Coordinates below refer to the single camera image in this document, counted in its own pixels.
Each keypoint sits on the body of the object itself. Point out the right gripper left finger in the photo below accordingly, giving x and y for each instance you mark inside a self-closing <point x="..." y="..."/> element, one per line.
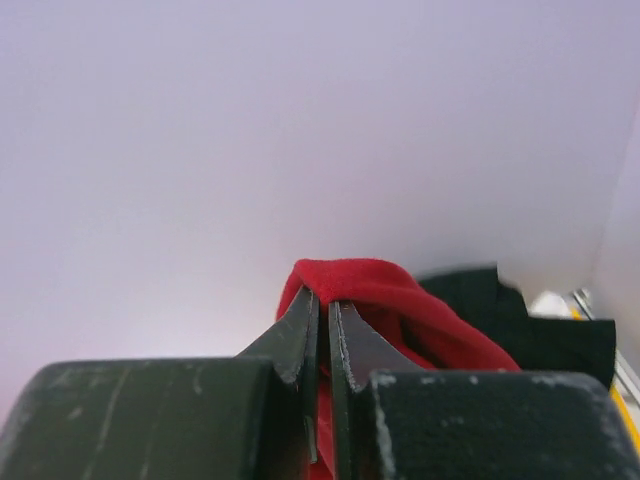
<point x="251" y="416"/>

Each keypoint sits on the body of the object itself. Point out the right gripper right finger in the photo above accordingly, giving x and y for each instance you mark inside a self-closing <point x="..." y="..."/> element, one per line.
<point x="395" y="420"/>

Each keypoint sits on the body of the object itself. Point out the dark red t shirt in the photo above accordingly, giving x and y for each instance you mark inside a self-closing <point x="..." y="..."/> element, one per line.
<point x="416" y="323"/>

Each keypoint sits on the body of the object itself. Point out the black t shirt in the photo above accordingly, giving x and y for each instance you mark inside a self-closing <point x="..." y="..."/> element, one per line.
<point x="498" y="310"/>

